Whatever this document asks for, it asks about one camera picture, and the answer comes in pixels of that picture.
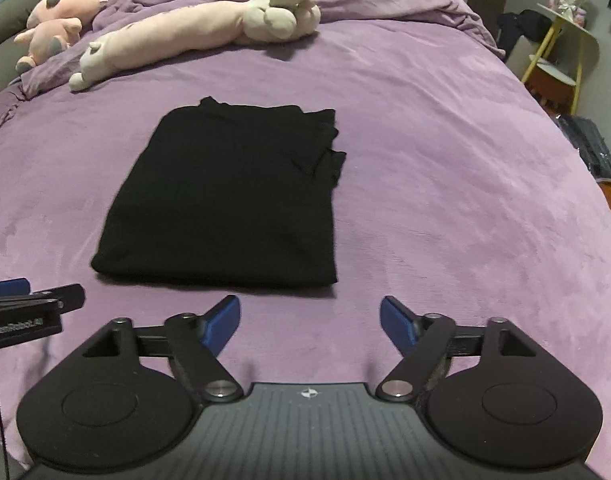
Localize purple blanket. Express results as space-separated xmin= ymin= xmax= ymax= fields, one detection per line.
xmin=0 ymin=0 xmax=611 ymax=480

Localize dark clothes heap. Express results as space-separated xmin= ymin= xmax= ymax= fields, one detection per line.
xmin=496 ymin=9 xmax=549 ymax=58

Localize yellow side table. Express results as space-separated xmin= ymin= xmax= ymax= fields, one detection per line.
xmin=521 ymin=2 xmax=600 ymax=116

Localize pink plush toy grey paws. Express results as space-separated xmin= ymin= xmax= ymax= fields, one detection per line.
xmin=12 ymin=0 xmax=108 ymax=75

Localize dark bag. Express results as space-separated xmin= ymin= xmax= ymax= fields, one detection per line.
xmin=555 ymin=114 xmax=611 ymax=183

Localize black shirt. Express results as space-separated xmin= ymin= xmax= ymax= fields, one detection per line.
xmin=90 ymin=96 xmax=347 ymax=290

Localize grey padded headboard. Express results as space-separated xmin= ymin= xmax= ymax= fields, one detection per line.
xmin=0 ymin=0 xmax=63 ymax=103

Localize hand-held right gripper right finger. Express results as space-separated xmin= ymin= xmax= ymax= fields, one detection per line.
xmin=375 ymin=295 xmax=539 ymax=403

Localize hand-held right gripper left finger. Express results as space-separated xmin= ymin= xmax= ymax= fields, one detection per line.
xmin=82 ymin=294 xmax=243 ymax=403

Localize long pale pink plush toy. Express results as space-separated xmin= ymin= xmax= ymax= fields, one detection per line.
xmin=68 ymin=0 xmax=322 ymax=92

